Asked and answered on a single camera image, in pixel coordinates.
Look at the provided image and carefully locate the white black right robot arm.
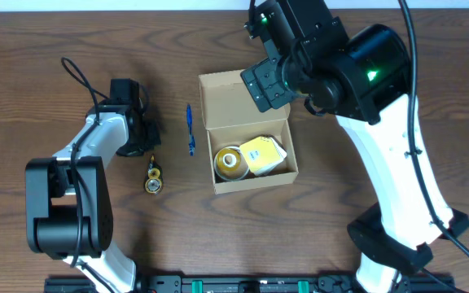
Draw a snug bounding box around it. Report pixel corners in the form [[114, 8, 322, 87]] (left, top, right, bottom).
[[241, 18, 469, 292]]

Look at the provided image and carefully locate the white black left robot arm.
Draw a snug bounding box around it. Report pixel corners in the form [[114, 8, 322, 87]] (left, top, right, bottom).
[[25, 103, 157, 292]]

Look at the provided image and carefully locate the small yellow tape roll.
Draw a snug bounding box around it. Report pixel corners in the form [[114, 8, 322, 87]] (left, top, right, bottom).
[[215, 146, 242, 173]]

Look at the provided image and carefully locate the large clear tape roll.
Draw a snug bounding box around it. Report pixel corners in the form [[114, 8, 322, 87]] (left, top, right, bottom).
[[213, 146, 249, 181]]

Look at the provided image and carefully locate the blue ballpoint pen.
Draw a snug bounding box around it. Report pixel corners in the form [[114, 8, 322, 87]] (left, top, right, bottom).
[[186, 104, 195, 156]]

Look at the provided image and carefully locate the open cardboard box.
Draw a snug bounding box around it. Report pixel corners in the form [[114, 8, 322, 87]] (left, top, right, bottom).
[[199, 71, 298, 195]]

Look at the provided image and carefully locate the yellow sticky note pad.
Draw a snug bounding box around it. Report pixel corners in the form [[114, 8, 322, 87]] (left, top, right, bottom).
[[239, 136, 287, 177]]

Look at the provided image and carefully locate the black rail with mounts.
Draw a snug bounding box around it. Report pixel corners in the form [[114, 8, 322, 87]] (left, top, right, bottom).
[[43, 274, 454, 293]]

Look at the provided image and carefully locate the yellow black correction tape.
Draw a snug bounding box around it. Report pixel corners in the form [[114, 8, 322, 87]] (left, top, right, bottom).
[[143, 155, 164, 195]]

